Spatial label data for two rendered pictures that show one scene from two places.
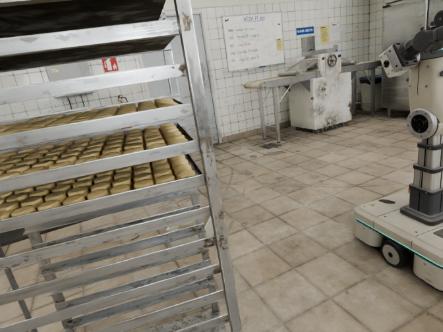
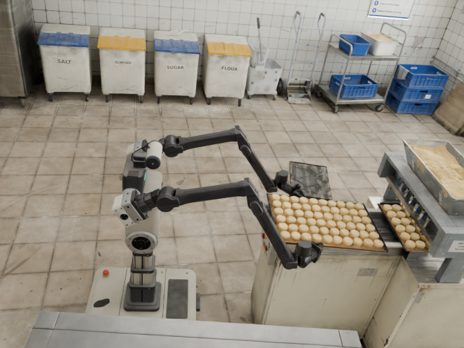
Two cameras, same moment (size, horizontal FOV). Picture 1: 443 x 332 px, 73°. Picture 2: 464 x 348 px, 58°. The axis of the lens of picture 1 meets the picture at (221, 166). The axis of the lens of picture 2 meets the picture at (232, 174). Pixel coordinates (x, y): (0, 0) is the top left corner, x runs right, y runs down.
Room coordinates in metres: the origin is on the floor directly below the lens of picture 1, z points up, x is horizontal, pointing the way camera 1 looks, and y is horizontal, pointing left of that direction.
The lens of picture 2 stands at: (0.87, 0.46, 2.36)
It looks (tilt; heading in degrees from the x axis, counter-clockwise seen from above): 34 degrees down; 277
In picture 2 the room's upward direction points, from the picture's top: 8 degrees clockwise
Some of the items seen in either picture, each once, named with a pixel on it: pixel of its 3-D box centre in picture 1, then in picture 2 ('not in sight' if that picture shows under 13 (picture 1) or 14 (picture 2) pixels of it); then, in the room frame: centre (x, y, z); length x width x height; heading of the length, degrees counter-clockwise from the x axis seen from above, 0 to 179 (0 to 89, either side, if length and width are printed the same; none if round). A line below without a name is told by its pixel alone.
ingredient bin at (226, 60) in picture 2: not in sight; (224, 70); (1.85, -4.81, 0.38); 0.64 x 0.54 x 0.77; 110
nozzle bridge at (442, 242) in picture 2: not in sight; (427, 212); (0.01, -1.58, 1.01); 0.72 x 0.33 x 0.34; 107
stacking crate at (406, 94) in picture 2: not in sight; (415, 89); (-0.80, -5.73, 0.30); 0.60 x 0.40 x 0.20; 23
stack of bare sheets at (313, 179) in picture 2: not in sight; (309, 180); (0.54, -3.20, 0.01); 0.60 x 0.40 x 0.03; 97
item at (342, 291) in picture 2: not in sight; (317, 279); (0.49, -1.43, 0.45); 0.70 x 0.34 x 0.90; 17
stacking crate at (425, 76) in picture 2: not in sight; (420, 76); (-0.80, -5.73, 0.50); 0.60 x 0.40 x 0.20; 25
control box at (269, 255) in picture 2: not in sight; (268, 240); (0.84, -1.32, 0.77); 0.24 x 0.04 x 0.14; 107
